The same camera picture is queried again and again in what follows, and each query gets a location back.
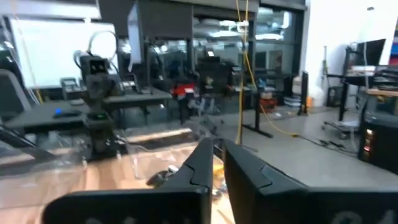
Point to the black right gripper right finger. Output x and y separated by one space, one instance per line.
280 205

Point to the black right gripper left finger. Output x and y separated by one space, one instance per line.
174 205

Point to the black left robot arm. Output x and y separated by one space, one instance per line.
99 140

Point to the black desk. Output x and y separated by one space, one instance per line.
130 99

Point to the black device blue light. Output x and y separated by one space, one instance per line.
66 113

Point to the whiteboard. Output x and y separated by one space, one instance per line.
46 53

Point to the grey office chair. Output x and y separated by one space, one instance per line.
12 93

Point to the black computer tower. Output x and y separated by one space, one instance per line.
382 146

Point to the black monitor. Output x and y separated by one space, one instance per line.
371 53

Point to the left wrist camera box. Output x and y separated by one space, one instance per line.
98 65

